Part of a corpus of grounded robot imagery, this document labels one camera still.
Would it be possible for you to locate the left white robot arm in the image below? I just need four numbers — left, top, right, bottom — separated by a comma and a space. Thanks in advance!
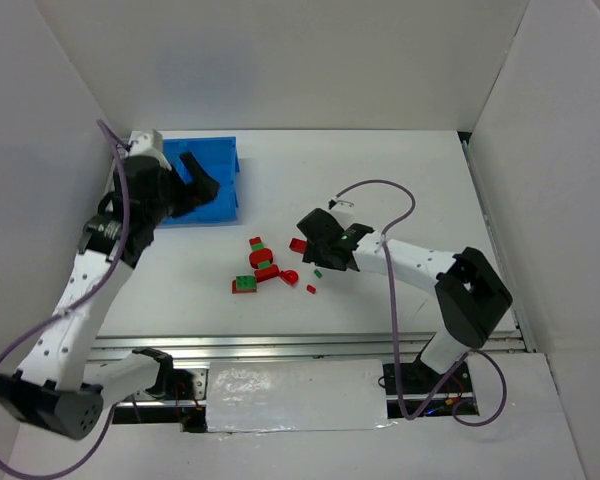
0, 152, 220, 440

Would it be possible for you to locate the red half-round lego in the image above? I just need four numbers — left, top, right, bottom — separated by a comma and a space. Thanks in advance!
279, 269, 299, 287

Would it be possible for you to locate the blue two-compartment bin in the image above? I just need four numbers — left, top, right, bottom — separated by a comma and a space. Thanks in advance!
157, 136, 244, 229

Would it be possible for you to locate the red lego brick under tower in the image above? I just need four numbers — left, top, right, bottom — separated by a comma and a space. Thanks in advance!
254, 264, 280, 283

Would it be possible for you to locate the red 2x4 lego brick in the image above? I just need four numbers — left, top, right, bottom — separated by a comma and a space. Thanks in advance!
289, 238, 307, 254

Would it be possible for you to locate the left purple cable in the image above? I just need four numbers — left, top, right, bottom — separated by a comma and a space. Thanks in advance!
0, 118, 131, 476

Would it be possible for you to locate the white foil-covered panel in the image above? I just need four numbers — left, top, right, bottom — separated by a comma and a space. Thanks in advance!
206, 359, 390, 433

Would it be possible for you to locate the red green stacked lego tower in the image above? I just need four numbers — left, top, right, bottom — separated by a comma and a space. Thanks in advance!
248, 237, 274, 270

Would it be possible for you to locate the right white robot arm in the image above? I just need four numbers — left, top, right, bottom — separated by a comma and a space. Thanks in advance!
297, 208, 513, 375

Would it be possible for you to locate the green on red lego stack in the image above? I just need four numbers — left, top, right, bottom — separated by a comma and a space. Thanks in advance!
231, 275, 257, 294

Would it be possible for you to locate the wrist white camera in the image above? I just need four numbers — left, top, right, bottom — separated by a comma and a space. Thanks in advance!
328, 198, 355, 225
128, 129, 172, 170

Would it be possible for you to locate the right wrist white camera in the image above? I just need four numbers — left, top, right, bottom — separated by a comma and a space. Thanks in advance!
328, 198, 355, 225

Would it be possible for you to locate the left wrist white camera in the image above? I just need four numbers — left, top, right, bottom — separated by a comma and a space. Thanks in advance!
128, 129, 172, 170

